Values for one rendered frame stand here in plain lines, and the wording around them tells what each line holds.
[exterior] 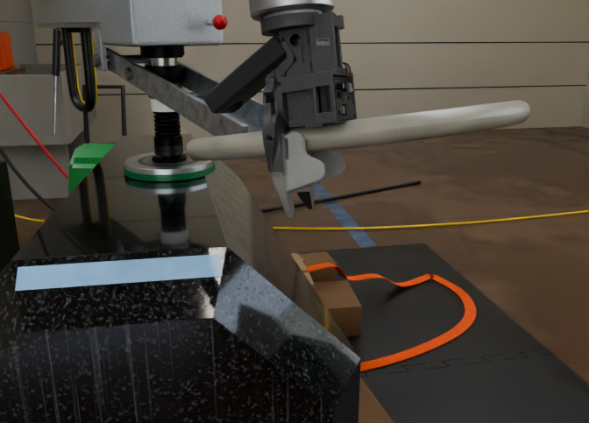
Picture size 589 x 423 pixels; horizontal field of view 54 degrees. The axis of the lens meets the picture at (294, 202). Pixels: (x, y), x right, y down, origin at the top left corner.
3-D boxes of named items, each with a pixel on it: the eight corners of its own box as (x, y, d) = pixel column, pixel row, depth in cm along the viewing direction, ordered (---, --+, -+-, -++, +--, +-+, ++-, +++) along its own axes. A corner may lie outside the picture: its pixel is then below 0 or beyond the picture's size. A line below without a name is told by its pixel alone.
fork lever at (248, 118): (89, 67, 148) (88, 47, 146) (159, 65, 159) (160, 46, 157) (223, 156, 99) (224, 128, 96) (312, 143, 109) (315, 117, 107)
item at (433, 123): (136, 165, 91) (132, 145, 91) (363, 133, 119) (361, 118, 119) (330, 156, 52) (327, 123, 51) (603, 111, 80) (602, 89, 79)
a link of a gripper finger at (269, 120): (275, 170, 59) (274, 86, 60) (262, 171, 60) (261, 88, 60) (294, 173, 63) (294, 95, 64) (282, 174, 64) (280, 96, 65)
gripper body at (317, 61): (336, 129, 58) (324, 5, 56) (259, 136, 62) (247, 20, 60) (358, 125, 65) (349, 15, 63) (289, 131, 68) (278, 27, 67)
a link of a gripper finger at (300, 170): (321, 216, 58) (320, 126, 59) (269, 217, 61) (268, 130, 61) (332, 216, 61) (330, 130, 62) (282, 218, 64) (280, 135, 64)
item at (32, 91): (-21, 207, 384) (-43, 75, 359) (27, 164, 506) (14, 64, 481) (76, 201, 395) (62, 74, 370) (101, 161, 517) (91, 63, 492)
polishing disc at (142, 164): (221, 171, 135) (221, 165, 135) (127, 178, 128) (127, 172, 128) (204, 152, 154) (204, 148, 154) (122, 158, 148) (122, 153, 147)
